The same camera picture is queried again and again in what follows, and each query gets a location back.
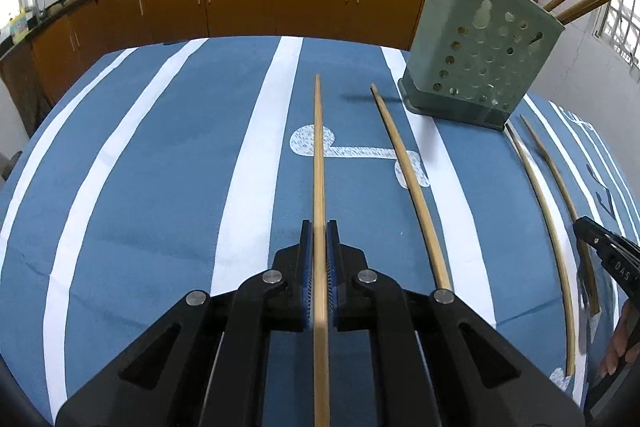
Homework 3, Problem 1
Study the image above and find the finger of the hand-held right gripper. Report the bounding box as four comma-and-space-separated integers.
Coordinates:
573, 216, 640, 304

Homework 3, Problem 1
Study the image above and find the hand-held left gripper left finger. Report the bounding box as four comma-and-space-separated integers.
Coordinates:
55, 219, 315, 427

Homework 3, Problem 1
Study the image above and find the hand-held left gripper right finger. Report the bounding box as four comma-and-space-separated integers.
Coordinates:
325, 218, 586, 427

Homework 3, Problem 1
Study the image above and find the green perforated utensil holder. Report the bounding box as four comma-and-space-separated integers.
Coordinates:
398, 0, 566, 131

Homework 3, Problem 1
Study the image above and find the person's right hand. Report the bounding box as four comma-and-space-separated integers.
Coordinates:
600, 301, 637, 378

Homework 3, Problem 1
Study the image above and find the blue white striped tablecloth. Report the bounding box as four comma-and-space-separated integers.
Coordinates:
0, 36, 640, 427

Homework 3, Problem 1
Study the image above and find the window with metal grille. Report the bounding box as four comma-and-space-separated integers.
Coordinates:
592, 0, 640, 74

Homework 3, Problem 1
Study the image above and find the yellow detergent bottle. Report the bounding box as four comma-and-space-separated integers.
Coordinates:
10, 9, 30, 44

